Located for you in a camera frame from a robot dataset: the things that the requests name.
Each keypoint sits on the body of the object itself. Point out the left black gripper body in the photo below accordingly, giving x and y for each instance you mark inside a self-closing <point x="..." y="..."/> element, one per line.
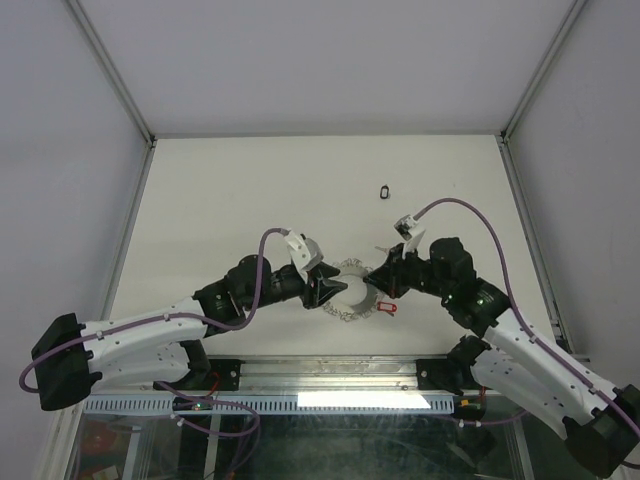
<point x="309" y="295"/>

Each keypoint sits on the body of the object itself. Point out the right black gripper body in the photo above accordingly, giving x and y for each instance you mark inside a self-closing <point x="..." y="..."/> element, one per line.
<point x="404" y="273"/>

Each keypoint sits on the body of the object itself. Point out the red key tag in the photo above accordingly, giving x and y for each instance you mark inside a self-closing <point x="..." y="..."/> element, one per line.
<point x="387" y="307"/>

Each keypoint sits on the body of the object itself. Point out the metal disc with key rings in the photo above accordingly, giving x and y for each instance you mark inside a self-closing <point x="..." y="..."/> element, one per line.
<point x="359" y="300"/>

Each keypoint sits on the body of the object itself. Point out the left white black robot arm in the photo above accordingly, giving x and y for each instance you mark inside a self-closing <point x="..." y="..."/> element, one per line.
<point x="72" y="359"/>

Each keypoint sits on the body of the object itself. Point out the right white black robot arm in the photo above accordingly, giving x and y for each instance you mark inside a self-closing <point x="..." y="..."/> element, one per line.
<point x="597" y="420"/>

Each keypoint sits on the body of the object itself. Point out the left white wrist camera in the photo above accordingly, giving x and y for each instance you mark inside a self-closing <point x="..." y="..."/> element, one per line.
<point x="305" y="253"/>

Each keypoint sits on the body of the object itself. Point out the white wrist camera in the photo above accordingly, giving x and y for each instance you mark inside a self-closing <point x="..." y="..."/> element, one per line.
<point x="411" y="231"/>
<point x="305" y="253"/>

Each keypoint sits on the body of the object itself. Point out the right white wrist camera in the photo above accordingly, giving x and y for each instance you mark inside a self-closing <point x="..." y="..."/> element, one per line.
<point x="411" y="231"/>

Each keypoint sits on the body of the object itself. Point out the aluminium mounting rail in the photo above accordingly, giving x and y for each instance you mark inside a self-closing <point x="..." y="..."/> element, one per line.
<point x="272" y="374"/>

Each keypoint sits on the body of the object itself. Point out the white slotted cable duct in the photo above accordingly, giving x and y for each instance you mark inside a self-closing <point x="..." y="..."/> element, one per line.
<point x="304" y="403"/>

